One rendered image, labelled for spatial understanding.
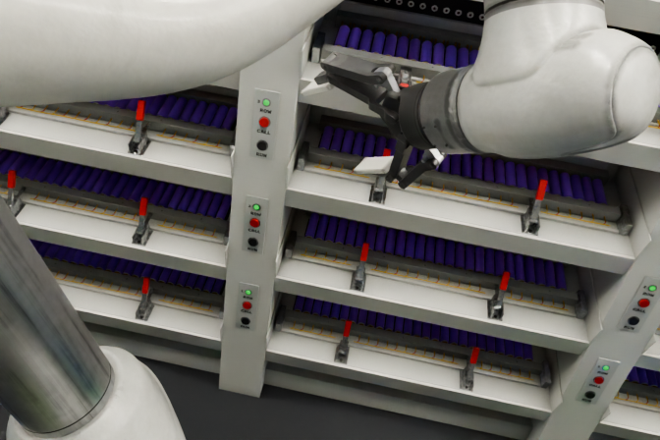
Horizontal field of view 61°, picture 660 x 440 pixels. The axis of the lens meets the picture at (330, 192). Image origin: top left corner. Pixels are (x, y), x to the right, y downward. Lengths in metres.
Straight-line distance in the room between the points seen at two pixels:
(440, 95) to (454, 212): 0.45
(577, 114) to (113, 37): 0.34
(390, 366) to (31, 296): 0.84
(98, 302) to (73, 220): 0.21
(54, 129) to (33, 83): 0.84
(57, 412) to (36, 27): 0.44
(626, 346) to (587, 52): 0.80
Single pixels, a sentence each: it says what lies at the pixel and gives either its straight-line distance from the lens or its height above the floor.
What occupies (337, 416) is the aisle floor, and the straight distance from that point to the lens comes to 1.34.
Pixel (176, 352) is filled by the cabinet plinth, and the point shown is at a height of 0.04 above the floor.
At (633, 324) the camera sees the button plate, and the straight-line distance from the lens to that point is 1.16.
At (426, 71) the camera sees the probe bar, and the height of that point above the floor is 0.79.
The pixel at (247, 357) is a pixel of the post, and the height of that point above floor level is 0.12.
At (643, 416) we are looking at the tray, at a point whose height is 0.16.
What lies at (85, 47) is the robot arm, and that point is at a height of 0.96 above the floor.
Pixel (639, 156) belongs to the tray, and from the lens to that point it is 0.98.
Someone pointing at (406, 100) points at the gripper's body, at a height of 0.84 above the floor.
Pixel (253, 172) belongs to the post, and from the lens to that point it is 0.97.
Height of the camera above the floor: 1.06
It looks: 31 degrees down
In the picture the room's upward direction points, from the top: 10 degrees clockwise
